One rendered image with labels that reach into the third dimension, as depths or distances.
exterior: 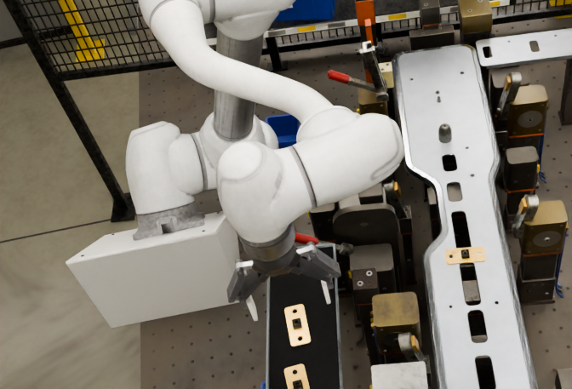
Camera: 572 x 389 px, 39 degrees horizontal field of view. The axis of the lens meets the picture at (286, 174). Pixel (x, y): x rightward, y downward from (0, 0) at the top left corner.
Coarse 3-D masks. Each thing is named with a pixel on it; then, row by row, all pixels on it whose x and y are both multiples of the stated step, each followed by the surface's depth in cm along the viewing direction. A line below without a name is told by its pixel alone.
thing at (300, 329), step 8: (288, 312) 156; (296, 312) 155; (304, 312) 155; (288, 320) 154; (296, 320) 153; (304, 320) 154; (288, 328) 153; (296, 328) 153; (304, 328) 153; (296, 336) 152; (304, 336) 152; (296, 344) 151
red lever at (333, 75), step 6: (330, 72) 197; (336, 72) 197; (330, 78) 197; (336, 78) 197; (342, 78) 197; (348, 78) 198; (354, 78) 199; (354, 84) 199; (360, 84) 199; (366, 84) 200; (372, 84) 201; (372, 90) 201
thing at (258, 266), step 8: (296, 248) 135; (288, 256) 131; (296, 256) 134; (256, 264) 132; (264, 264) 130; (272, 264) 130; (280, 264) 131; (288, 264) 132; (296, 264) 136; (280, 272) 137; (288, 272) 138
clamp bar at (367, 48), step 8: (368, 48) 192; (376, 48) 191; (384, 48) 192; (368, 56) 191; (368, 64) 192; (376, 64) 196; (376, 72) 195; (376, 80) 197; (376, 88) 199; (384, 88) 199
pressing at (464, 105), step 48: (432, 48) 218; (432, 96) 206; (480, 96) 203; (432, 144) 196; (480, 144) 194; (480, 192) 185; (480, 240) 177; (432, 288) 172; (480, 288) 170; (432, 336) 165; (528, 384) 155
